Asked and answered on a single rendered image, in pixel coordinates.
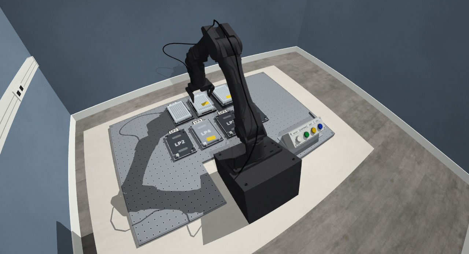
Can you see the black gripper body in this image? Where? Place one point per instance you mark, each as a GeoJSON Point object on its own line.
{"type": "Point", "coordinates": [199, 83]}

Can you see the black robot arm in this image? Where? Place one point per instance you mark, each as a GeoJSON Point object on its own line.
{"type": "Point", "coordinates": [215, 44]}

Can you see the white button panel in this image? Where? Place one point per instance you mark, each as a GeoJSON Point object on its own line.
{"type": "Point", "coordinates": [303, 135]}

